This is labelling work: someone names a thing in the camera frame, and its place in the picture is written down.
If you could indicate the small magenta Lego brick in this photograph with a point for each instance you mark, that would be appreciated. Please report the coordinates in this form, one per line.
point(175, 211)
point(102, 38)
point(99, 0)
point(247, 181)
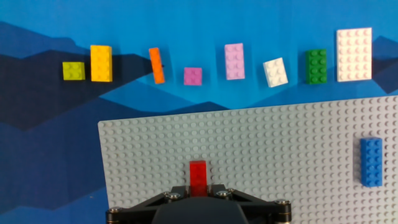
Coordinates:
point(192, 76)

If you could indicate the yellow Lego brick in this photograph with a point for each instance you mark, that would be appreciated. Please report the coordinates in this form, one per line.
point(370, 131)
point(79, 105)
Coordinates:
point(101, 63)

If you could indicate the small white Lego brick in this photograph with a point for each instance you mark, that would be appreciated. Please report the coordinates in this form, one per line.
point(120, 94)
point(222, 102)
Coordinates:
point(275, 72)

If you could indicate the large white Lego plate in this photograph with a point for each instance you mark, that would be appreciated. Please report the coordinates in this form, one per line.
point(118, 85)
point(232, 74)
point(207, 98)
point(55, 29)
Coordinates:
point(354, 54)

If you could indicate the gray Lego baseplate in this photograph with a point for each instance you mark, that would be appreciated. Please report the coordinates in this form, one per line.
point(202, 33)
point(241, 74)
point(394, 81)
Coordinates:
point(264, 149)

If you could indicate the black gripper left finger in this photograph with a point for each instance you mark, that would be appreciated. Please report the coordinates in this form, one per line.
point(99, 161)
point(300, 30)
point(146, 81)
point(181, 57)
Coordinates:
point(136, 211)

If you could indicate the blue landscape print cloth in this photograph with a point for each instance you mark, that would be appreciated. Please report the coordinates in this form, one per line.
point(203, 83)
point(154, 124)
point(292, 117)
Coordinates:
point(46, 140)

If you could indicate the red Lego brick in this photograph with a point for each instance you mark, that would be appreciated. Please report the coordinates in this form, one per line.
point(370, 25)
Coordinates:
point(198, 177)

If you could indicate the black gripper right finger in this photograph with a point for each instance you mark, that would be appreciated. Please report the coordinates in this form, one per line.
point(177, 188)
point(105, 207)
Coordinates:
point(267, 211)

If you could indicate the blue Lego brick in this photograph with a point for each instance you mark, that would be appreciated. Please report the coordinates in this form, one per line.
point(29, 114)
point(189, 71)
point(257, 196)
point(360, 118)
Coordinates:
point(371, 161)

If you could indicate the lime green Lego brick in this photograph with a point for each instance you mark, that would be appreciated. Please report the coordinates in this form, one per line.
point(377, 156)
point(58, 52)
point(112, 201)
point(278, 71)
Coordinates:
point(73, 71)

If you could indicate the light pink Lego brick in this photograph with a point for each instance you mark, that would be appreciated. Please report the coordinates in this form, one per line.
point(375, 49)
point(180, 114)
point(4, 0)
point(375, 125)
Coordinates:
point(234, 61)

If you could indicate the orange Lego brick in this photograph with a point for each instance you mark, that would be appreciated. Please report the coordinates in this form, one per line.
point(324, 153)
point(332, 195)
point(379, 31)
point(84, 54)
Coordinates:
point(156, 65)

